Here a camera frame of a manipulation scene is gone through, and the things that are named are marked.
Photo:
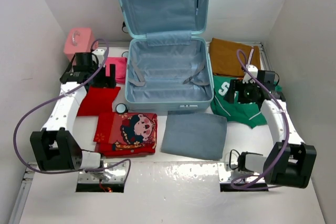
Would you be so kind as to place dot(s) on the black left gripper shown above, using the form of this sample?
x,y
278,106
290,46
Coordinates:
x,y
105,81

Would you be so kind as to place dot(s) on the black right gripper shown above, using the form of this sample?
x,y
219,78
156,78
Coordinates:
x,y
238,85

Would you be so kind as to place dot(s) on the plain red cloth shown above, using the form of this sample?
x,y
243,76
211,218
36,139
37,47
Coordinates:
x,y
97,101

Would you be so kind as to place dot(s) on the green lettered jersey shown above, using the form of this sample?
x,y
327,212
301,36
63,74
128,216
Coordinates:
x,y
248,114

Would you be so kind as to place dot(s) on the brown trousers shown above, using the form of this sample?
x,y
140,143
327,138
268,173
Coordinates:
x,y
228,58

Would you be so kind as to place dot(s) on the pink cosmetic case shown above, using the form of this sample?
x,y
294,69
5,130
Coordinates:
x,y
79,39

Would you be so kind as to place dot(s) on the red cartoon print cloth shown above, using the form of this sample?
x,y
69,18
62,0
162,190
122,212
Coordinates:
x,y
126,134

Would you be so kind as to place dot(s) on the light blue suitcase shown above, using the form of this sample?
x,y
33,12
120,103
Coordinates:
x,y
168,66

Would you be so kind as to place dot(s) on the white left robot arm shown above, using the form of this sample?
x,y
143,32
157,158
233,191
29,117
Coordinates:
x,y
56,150

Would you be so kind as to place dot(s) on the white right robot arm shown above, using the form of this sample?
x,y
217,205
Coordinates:
x,y
290,162

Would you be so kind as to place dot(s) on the pink folded towel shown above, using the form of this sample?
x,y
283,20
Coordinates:
x,y
120,68

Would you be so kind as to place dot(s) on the front left suitcase wheel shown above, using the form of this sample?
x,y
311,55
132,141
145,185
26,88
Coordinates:
x,y
121,108

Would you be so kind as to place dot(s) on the lid suitcase wheel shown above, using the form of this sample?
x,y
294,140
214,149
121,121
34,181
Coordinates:
x,y
124,28

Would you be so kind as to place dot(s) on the grey folded towel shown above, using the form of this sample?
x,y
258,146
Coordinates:
x,y
195,135

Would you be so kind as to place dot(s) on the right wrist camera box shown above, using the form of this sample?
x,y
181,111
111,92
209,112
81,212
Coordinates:
x,y
266,76

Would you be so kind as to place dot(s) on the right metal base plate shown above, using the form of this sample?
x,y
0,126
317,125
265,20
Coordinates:
x,y
226,175

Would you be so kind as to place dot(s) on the metal base plate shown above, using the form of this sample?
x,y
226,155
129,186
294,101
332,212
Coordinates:
x,y
113,173
226,175

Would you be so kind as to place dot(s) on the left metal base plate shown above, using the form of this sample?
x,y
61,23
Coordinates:
x,y
113,173

